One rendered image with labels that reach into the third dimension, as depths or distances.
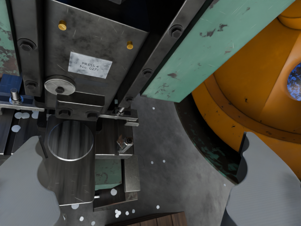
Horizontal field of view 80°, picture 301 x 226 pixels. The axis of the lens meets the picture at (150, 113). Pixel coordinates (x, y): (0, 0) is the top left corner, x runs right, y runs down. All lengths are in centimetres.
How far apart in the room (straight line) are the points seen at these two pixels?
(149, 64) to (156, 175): 130
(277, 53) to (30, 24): 45
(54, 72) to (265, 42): 46
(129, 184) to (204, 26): 62
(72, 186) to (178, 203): 116
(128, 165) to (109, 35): 55
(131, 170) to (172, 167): 91
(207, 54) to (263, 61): 22
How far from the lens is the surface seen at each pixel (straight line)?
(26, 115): 70
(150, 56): 30
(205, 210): 178
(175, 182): 163
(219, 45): 30
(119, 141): 61
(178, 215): 119
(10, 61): 32
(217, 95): 54
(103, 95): 44
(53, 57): 36
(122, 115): 69
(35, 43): 30
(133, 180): 75
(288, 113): 45
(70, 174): 57
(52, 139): 58
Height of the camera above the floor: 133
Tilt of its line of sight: 51 degrees down
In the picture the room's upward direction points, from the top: 44 degrees clockwise
